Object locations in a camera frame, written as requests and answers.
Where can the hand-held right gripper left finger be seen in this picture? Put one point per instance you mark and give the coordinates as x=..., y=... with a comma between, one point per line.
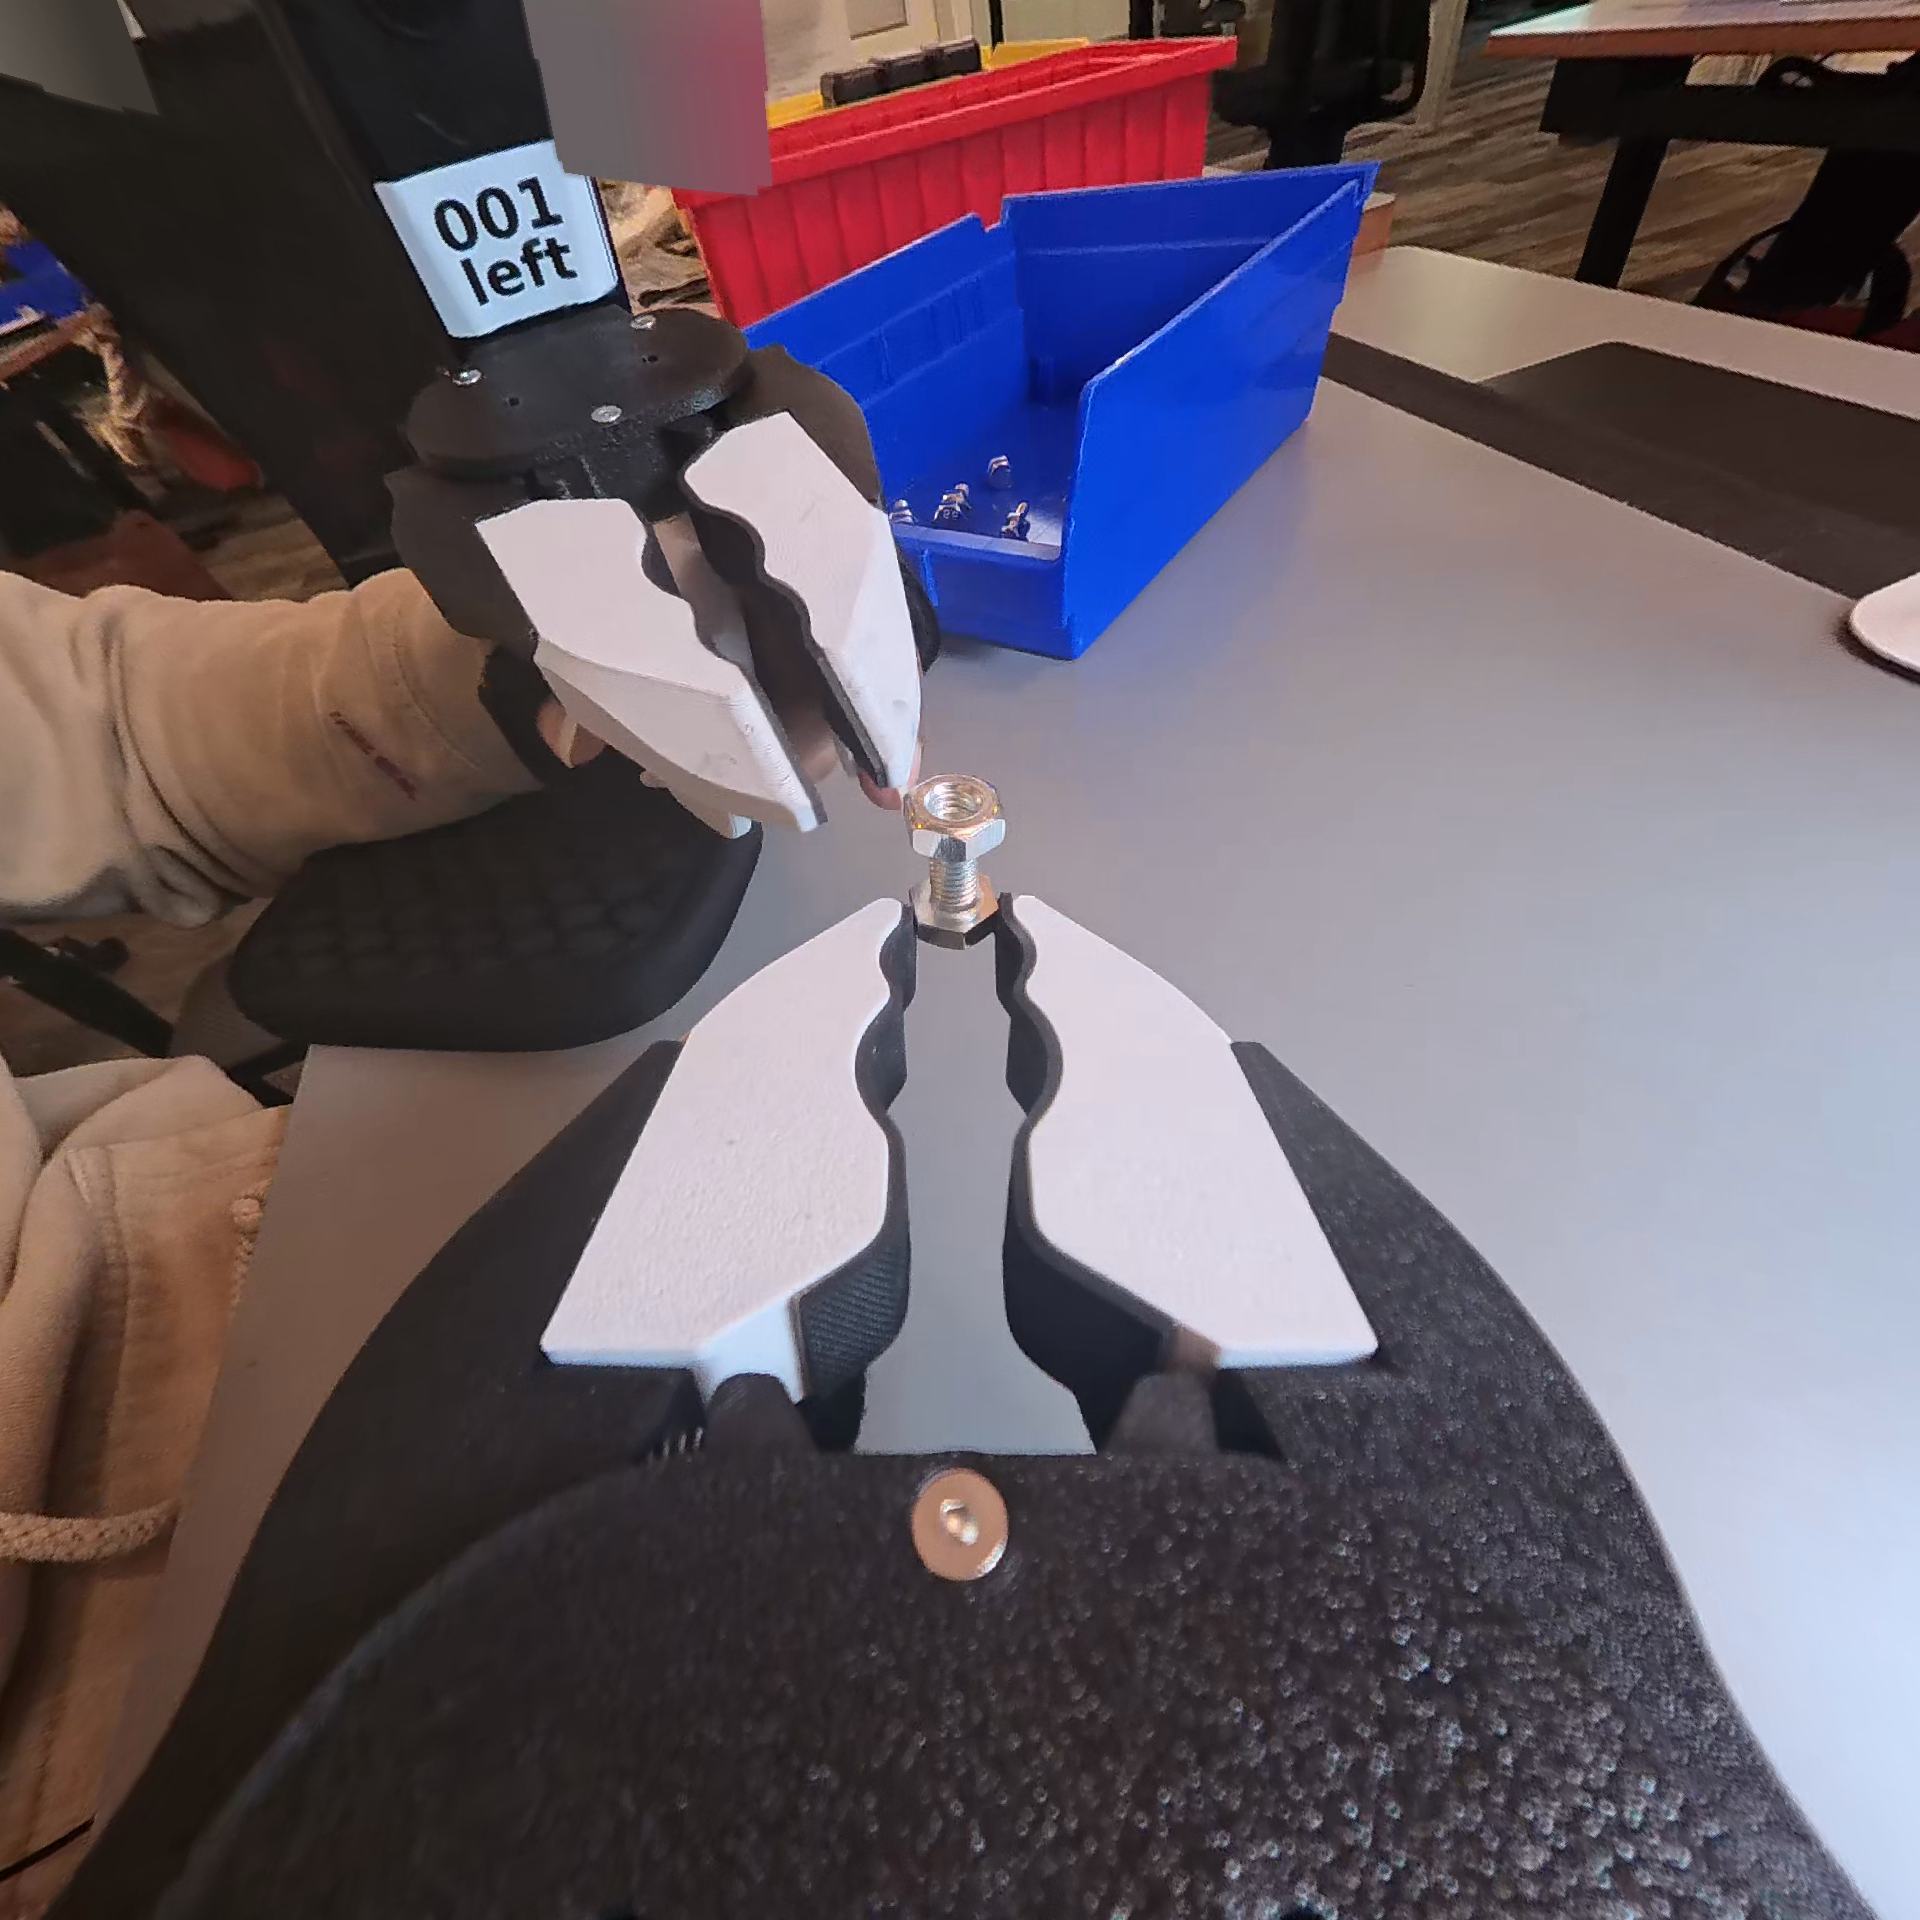
x=729, y=1185

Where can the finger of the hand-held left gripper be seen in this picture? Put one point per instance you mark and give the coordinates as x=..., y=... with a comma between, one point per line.
x=812, y=572
x=645, y=660

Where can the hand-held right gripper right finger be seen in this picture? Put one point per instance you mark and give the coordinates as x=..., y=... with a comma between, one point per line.
x=1194, y=1185

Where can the blue plastic bin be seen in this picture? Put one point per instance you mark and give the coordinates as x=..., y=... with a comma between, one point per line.
x=1202, y=360

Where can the person's left forearm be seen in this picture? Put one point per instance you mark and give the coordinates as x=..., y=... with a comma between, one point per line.
x=241, y=749

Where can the person's left hand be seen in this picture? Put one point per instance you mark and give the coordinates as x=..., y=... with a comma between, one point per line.
x=571, y=730

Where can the black wrist rest pad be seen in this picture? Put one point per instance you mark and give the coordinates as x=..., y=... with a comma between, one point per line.
x=480, y=930

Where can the yellow plastic bin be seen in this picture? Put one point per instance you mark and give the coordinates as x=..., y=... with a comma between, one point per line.
x=827, y=96

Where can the black mesh office chair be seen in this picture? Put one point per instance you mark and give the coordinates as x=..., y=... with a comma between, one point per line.
x=182, y=270

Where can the red plastic bin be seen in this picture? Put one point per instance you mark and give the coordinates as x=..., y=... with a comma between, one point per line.
x=961, y=167

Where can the person's torso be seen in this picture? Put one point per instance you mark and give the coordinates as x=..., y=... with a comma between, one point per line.
x=121, y=1291

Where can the white document stand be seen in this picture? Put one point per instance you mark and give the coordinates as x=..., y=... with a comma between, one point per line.
x=1898, y=626

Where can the wooden office desk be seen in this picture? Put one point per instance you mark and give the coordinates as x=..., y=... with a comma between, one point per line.
x=1681, y=25

